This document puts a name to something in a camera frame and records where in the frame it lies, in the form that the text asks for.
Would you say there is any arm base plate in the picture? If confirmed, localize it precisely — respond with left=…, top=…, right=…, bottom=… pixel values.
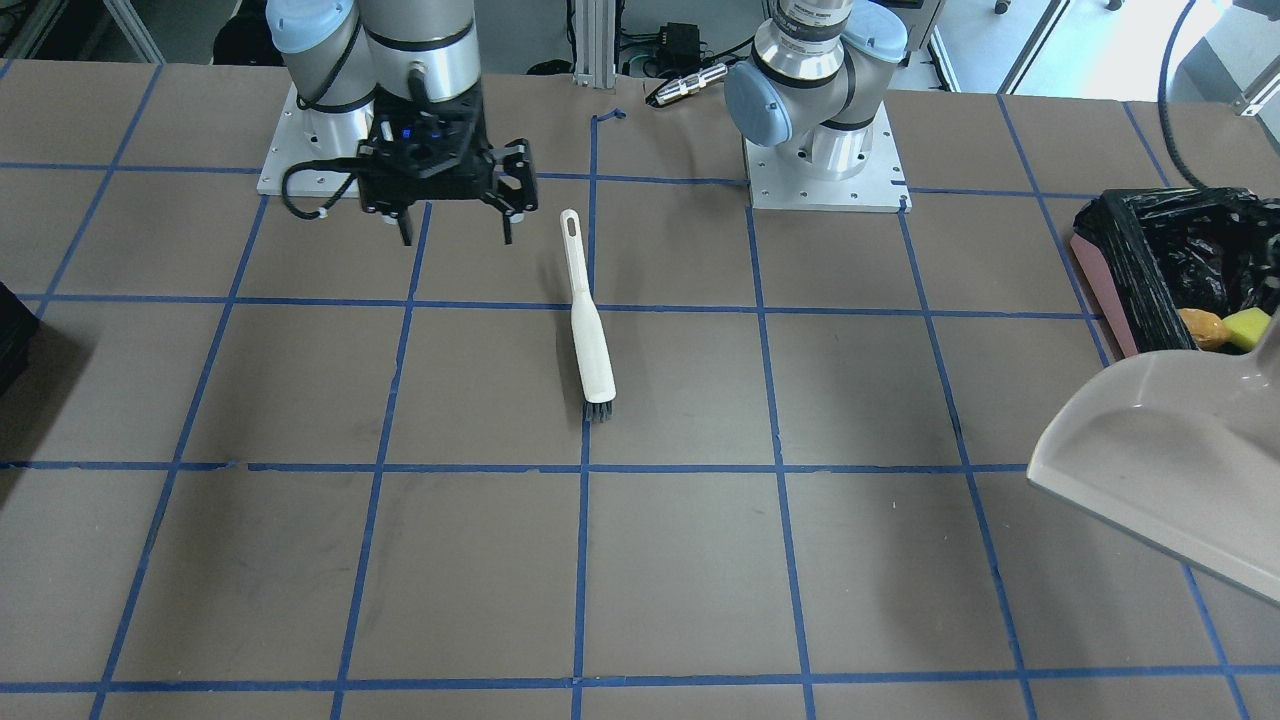
left=742, top=104, right=913, bottom=214
left=257, top=77, right=383, bottom=206

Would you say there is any yellow potato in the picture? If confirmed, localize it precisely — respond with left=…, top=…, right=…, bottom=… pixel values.
left=1178, top=307, right=1233, bottom=351

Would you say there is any white hand brush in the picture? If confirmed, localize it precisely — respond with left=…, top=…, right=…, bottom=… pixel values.
left=559, top=209, right=616, bottom=423

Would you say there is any white plastic dustpan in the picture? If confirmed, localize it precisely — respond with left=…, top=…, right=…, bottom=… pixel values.
left=1027, top=320, right=1279, bottom=603

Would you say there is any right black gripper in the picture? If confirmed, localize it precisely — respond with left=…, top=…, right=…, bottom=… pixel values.
left=357, top=85, right=539, bottom=247

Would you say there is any silver cable connector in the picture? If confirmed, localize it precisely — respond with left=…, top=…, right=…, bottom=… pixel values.
left=645, top=63, right=730, bottom=109

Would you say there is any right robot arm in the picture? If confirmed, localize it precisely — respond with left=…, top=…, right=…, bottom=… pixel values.
left=260, top=1, right=539, bottom=245

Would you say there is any pink bin black bag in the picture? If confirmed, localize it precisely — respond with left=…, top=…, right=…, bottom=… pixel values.
left=1070, top=188, right=1277, bottom=357

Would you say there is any aluminium frame post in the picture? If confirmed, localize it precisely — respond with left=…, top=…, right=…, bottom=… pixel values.
left=570, top=0, right=618, bottom=94

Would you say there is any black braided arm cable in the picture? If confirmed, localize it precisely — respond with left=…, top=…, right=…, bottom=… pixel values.
left=1157, top=0, right=1211, bottom=191

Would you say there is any yellow green sponge piece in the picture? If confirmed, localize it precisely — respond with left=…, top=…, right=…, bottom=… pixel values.
left=1222, top=307, right=1272, bottom=352

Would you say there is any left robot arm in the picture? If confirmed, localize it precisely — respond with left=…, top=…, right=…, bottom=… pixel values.
left=723, top=1, right=909, bottom=181

